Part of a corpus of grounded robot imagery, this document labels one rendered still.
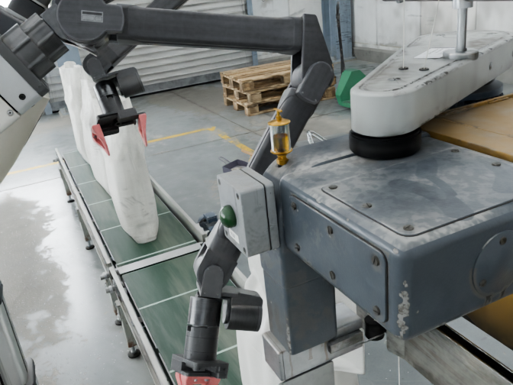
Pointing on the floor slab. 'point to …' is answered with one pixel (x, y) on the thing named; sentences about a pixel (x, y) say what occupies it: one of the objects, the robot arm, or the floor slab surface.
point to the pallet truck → (350, 78)
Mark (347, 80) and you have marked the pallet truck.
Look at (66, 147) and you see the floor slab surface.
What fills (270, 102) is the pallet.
